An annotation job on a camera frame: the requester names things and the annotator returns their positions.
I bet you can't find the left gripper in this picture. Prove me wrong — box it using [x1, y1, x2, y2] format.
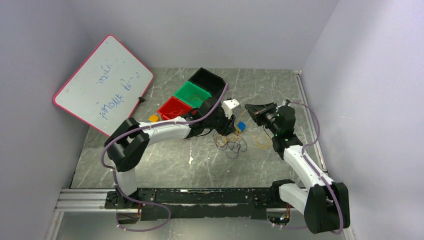
[205, 107, 237, 137]

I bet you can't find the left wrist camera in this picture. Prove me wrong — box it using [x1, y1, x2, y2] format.
[221, 99, 240, 119]

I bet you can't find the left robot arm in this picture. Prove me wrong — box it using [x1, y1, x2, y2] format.
[102, 97, 240, 208]

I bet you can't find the yellow eraser block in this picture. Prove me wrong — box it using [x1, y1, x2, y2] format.
[148, 114, 160, 123]

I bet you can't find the yellow cable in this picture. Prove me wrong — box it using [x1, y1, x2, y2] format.
[213, 130, 243, 148]
[236, 109, 274, 151]

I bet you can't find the black plastic bin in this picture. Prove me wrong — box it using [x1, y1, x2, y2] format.
[188, 67, 226, 101]

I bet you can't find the blue eraser block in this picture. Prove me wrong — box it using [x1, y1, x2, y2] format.
[237, 121, 246, 132]

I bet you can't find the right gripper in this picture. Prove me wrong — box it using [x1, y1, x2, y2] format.
[244, 102, 280, 136]

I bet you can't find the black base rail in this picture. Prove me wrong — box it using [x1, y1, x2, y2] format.
[104, 187, 289, 223]

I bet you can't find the red plastic bin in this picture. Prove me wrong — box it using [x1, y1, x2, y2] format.
[156, 96, 193, 121]

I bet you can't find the pink framed whiteboard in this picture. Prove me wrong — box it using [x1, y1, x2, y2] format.
[53, 34, 154, 136]

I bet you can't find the orange cable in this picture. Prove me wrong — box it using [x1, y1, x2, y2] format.
[163, 107, 191, 120]
[187, 94, 205, 106]

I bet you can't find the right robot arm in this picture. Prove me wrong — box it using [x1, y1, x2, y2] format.
[245, 101, 350, 235]

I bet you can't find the green plastic bin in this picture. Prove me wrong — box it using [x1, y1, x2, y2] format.
[173, 81, 212, 108]

